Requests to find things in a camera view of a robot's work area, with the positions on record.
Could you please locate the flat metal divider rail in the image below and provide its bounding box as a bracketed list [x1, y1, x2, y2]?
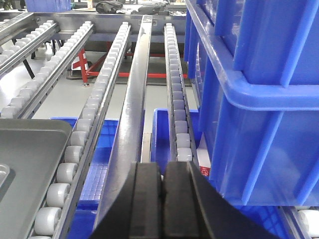
[95, 15, 153, 225]

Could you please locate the dark bag on table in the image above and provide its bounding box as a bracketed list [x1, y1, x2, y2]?
[95, 0, 123, 14]

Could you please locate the silver metal tray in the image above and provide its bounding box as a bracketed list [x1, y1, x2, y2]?
[0, 119, 72, 239]

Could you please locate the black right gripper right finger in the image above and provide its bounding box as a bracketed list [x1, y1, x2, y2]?
[163, 161, 276, 239]

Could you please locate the roller conveyor rail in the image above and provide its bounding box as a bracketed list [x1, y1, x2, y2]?
[0, 21, 94, 119]
[164, 23, 199, 167]
[28, 22, 131, 239]

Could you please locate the red metal stand frame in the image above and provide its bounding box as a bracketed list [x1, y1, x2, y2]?
[71, 42, 188, 84]

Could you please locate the far left roller rail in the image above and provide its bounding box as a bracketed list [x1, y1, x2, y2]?
[0, 20, 60, 76]

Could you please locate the upper stacked blue box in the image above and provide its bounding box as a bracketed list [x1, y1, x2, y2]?
[186, 0, 319, 111]

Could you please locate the blue plastic box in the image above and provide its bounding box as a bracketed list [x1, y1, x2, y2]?
[184, 9, 319, 206]

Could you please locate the lower blue bin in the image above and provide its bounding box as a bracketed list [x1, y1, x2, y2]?
[151, 108, 202, 175]
[49, 117, 120, 239]

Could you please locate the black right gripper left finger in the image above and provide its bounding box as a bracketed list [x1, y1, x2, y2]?
[90, 162, 161, 239]

